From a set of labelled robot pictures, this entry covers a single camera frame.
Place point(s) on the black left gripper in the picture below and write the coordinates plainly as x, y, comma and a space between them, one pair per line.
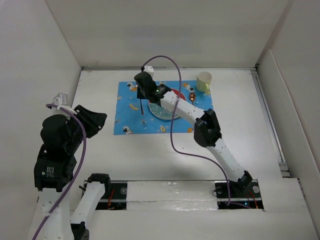
95, 120

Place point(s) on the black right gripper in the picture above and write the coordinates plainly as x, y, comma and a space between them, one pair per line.
139, 95

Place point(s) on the copper fork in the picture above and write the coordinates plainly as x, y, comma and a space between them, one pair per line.
141, 106

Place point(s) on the red and teal plate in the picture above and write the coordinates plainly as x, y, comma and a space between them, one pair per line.
163, 113

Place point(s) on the blue space-print placemat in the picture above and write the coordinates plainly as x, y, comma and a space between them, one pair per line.
128, 116

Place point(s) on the copper spoon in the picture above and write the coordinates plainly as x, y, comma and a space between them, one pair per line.
192, 98

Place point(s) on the pale yellow mug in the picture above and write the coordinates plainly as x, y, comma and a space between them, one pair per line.
203, 81

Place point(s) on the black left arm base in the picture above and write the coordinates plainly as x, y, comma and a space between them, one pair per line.
116, 198

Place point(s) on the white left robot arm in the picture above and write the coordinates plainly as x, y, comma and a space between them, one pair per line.
58, 164

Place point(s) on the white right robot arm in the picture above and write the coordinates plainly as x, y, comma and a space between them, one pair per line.
206, 128

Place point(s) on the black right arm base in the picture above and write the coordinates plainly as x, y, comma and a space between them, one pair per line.
250, 198

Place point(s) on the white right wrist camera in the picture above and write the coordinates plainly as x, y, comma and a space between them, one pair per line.
149, 69

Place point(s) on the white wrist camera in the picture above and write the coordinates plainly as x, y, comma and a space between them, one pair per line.
149, 69
61, 101

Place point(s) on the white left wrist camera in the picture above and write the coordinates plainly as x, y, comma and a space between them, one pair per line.
61, 101

